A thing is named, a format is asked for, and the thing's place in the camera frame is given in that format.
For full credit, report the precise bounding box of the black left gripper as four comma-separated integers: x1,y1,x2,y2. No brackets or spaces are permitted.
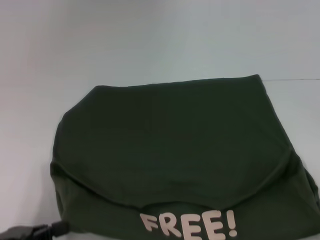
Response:
4,221,70,240

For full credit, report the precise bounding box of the dark green t-shirt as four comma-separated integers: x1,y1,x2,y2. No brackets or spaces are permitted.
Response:
49,73,319,240

